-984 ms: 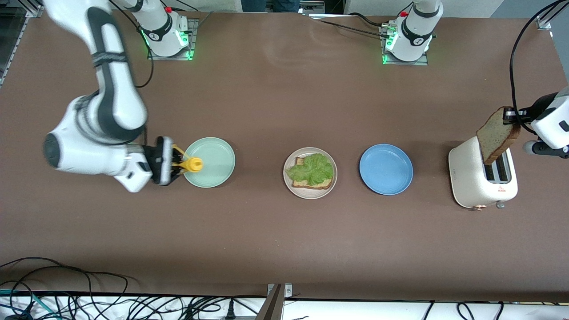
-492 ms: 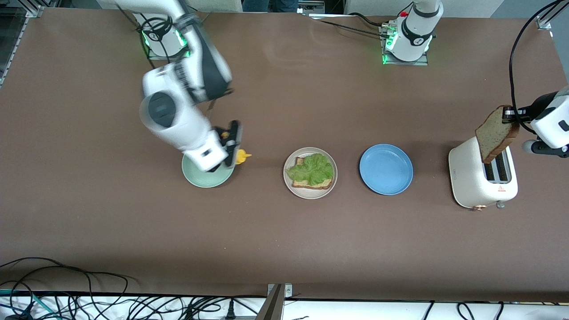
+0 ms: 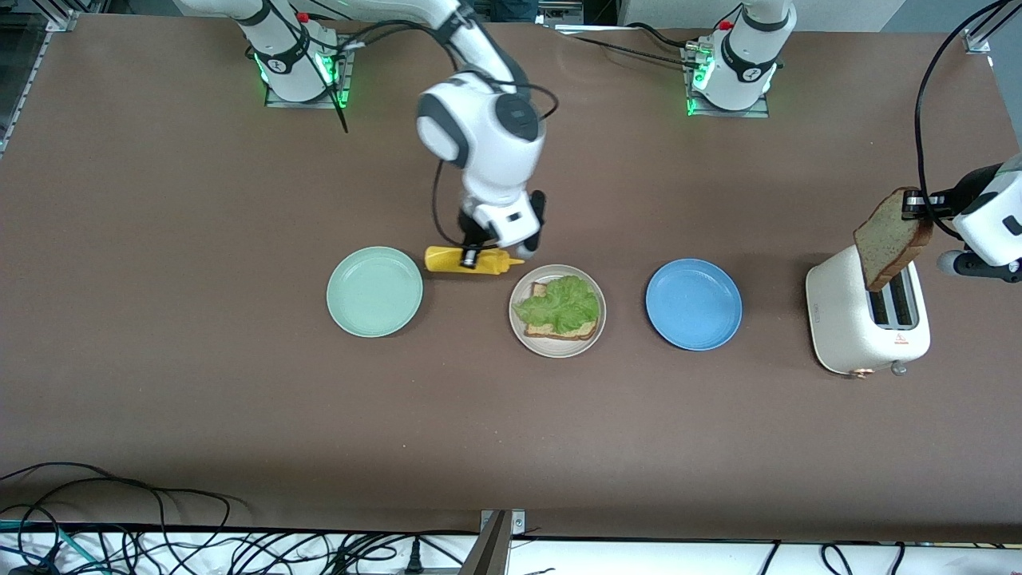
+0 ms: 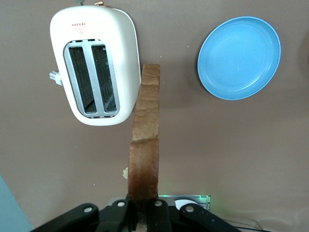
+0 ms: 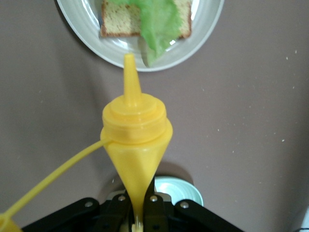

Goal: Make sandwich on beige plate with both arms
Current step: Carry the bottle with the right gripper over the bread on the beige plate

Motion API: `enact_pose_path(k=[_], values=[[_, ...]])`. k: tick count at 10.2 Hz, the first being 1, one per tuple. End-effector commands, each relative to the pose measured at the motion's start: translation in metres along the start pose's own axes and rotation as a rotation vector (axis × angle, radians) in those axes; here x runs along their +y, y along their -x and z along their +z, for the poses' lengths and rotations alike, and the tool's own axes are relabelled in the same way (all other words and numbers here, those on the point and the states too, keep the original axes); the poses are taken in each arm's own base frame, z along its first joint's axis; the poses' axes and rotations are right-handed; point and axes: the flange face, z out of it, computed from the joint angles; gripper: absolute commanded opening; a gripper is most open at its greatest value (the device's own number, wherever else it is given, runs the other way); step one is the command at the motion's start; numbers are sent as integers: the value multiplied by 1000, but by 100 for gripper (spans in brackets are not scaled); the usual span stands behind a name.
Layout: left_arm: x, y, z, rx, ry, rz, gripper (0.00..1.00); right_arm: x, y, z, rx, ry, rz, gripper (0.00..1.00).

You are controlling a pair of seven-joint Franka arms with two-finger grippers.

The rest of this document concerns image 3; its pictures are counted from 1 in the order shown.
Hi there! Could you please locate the yellow mustard squeeze bottle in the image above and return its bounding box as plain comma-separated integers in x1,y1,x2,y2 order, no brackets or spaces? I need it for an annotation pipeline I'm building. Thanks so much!
424,245,526,277

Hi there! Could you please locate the brown toast slice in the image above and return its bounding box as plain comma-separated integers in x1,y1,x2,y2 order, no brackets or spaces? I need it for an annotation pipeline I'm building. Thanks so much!
852,187,934,294
523,281,600,343

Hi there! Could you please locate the green lettuce leaf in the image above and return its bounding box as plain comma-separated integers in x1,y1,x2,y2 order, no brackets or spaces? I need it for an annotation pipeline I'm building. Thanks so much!
513,275,602,337

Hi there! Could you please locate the mint green plate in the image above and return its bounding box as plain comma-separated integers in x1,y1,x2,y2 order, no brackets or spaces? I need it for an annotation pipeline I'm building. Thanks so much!
325,245,425,339

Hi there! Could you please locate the beige plate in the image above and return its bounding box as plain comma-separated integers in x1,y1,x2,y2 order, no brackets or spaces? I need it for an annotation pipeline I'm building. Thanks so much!
508,264,608,359

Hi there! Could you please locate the blue plate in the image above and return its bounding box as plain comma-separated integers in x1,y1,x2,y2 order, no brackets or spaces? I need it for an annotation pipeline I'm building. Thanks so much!
644,257,744,352

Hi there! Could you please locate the white two-slot toaster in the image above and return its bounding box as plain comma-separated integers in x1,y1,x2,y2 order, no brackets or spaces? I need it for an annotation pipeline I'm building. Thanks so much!
804,243,933,379

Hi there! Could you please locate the grey metal equipment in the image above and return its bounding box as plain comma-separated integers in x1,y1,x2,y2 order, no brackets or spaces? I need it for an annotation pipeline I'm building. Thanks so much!
539,0,620,32

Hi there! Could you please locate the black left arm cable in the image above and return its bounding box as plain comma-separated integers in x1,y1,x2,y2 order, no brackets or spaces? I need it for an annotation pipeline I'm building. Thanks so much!
913,0,1022,242

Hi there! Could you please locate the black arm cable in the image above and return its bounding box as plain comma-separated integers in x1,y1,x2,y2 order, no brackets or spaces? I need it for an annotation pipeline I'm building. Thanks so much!
318,18,560,234
913,0,1022,242

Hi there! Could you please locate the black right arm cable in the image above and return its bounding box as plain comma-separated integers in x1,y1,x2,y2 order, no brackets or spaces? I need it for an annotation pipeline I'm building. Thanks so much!
318,18,560,234

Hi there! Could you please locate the aluminium frame profile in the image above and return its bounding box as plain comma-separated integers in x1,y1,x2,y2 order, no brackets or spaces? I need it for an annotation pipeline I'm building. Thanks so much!
961,0,1022,58
0,6,79,157

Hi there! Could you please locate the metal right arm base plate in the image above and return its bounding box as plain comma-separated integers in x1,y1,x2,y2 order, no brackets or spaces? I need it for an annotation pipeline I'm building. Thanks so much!
263,32,358,109

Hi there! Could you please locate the black base supply cable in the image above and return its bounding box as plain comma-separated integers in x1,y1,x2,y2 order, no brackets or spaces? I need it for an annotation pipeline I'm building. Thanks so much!
557,22,705,71

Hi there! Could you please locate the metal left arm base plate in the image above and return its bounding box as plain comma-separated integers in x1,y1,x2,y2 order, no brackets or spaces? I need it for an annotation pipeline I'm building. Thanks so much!
683,44,772,119

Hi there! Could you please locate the metal table edge bracket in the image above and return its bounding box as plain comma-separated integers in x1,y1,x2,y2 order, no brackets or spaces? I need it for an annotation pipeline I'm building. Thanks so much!
458,509,527,575

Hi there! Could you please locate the long black floor cable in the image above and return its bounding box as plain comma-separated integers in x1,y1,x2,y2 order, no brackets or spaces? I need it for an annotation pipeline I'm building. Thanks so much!
0,461,242,575

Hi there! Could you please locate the teal floor cable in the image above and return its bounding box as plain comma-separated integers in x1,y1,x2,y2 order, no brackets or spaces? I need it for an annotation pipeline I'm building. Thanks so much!
0,519,106,575

